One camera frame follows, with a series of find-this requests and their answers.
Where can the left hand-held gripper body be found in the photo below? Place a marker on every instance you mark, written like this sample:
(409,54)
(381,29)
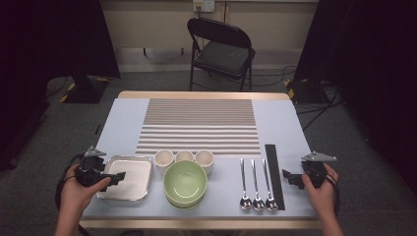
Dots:
(90,170)

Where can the wooden table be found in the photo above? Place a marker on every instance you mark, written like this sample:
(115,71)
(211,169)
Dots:
(203,95)

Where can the black folding chair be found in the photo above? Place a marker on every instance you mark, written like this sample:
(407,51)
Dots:
(223,57)

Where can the row of black chopsticks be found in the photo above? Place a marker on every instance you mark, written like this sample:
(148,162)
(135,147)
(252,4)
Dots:
(274,177)

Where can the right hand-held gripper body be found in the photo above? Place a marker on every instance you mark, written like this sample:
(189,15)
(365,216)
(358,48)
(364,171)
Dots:
(316,172)

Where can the black curtain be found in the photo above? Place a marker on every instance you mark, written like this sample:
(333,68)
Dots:
(367,65)
(49,49)

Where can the person's right hand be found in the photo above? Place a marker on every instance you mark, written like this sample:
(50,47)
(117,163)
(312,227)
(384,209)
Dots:
(323,200)

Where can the white cup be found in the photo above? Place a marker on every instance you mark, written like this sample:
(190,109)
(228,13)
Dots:
(164,158)
(184,155)
(204,158)

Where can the white square plate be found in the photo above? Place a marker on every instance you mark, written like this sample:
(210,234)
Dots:
(137,173)

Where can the small black floor strip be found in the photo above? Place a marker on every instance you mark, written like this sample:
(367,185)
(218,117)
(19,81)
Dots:
(97,129)

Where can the person's left hand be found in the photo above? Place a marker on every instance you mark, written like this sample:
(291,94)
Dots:
(77,196)

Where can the light blue table cover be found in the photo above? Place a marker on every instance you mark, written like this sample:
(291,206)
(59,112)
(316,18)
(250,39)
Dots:
(124,131)

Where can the striped placemat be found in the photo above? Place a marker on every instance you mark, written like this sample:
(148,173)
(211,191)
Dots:
(196,131)

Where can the white wall socket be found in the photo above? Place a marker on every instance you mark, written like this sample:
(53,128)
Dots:
(205,5)

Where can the silver spoon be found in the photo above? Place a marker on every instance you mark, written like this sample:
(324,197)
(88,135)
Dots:
(246,203)
(271,204)
(258,204)

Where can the black stand base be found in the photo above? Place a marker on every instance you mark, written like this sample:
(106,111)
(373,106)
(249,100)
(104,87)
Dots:
(85,91)
(305,93)

